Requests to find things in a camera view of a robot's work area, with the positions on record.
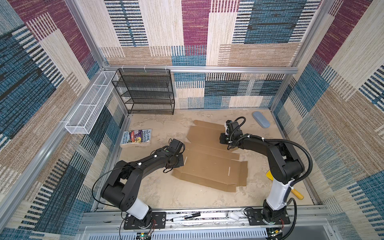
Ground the brown cardboard box sheet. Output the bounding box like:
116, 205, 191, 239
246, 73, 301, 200
173, 120, 248, 193

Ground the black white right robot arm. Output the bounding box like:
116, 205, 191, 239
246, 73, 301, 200
220, 117, 305, 224

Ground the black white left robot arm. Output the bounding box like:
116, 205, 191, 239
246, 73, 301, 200
100, 139, 186, 229

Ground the blue-grey glasses case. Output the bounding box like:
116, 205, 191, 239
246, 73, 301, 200
252, 111, 271, 128

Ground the colourful paperback book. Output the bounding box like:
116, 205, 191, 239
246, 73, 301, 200
120, 129, 152, 148

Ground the black white marker pen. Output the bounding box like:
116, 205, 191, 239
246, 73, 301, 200
172, 212, 201, 222

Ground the small white plastic piece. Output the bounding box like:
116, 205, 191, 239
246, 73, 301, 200
226, 211, 240, 222

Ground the yellow toy shovel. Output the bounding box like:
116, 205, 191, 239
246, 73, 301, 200
266, 171, 304, 200

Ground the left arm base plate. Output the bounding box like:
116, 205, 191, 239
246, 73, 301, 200
123, 211, 167, 230

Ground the black wire shelf rack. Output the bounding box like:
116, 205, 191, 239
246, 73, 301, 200
112, 69, 176, 115

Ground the black corrugated cable conduit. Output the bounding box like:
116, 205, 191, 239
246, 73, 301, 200
227, 116, 313, 240

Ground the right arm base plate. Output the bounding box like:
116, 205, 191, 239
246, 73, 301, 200
244, 208, 293, 226

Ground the white wire mesh basket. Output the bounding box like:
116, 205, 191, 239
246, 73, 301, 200
65, 71, 116, 135

